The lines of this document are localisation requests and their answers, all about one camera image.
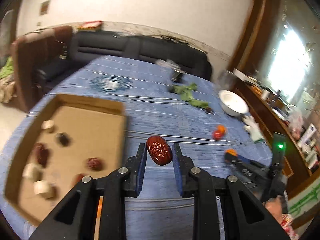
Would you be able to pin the blue printed blanket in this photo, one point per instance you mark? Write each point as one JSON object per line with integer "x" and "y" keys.
{"x": 155, "y": 120}

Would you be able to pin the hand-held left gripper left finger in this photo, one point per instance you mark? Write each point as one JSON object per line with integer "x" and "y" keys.
{"x": 143, "y": 165}

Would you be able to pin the black electronic device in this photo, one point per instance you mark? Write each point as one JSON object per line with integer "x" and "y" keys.
{"x": 177, "y": 75}

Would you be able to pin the brown armchair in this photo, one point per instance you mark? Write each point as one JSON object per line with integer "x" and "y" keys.
{"x": 27, "y": 62}

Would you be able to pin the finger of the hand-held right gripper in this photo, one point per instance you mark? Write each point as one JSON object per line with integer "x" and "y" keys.
{"x": 228, "y": 158}
{"x": 242, "y": 159}

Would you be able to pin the wall switch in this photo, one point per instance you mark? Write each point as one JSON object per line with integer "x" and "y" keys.
{"x": 45, "y": 7}

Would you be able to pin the wooden cabinet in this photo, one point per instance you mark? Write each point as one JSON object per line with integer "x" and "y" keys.
{"x": 260, "y": 111}

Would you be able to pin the green cloth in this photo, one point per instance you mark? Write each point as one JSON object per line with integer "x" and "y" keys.
{"x": 6, "y": 70}

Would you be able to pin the cream sugarcane piece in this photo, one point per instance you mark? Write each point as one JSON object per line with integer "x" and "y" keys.
{"x": 44, "y": 189}
{"x": 47, "y": 126}
{"x": 31, "y": 171}

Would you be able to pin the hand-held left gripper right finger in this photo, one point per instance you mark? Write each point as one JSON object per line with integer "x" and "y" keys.
{"x": 176, "y": 165}

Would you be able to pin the dark purple passion fruit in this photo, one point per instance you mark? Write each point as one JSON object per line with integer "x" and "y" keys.
{"x": 62, "y": 139}

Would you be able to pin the white bowl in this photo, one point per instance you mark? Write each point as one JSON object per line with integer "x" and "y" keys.
{"x": 232, "y": 103}

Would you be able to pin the white glove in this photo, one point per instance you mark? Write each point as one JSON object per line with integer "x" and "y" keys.
{"x": 252, "y": 127}

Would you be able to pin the clear plastic wrapper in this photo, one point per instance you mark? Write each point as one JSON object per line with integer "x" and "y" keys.
{"x": 118, "y": 34}

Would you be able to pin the clear plastic cup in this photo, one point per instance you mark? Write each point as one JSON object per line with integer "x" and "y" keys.
{"x": 226, "y": 80}

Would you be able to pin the large wrinkled red jujube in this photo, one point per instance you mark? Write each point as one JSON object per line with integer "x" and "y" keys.
{"x": 41, "y": 154}
{"x": 159, "y": 150}

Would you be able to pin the small orange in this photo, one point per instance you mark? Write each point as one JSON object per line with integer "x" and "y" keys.
{"x": 222, "y": 129}

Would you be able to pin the small dark red jujube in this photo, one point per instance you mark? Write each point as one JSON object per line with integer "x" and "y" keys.
{"x": 94, "y": 164}

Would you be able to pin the red tomato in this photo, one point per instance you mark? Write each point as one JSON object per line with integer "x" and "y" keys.
{"x": 217, "y": 135}

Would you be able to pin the black sofa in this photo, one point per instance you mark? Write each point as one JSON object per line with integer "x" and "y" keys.
{"x": 105, "y": 46}

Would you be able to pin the green patterned sack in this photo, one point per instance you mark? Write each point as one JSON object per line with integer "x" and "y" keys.
{"x": 305, "y": 197}

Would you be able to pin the white plastic bag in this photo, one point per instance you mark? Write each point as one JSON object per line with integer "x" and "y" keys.
{"x": 297, "y": 119}

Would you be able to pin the large orange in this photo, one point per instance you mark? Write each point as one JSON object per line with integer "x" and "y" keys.
{"x": 231, "y": 152}

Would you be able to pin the person's right hand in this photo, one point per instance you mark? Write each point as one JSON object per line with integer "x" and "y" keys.
{"x": 273, "y": 206}

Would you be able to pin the cardboard box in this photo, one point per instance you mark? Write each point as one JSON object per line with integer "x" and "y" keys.
{"x": 87, "y": 135}

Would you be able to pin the green leafy vegetable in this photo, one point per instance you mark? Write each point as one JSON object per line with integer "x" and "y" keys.
{"x": 186, "y": 92}

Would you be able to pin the bright window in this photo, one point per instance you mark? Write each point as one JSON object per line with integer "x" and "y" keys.
{"x": 287, "y": 60}

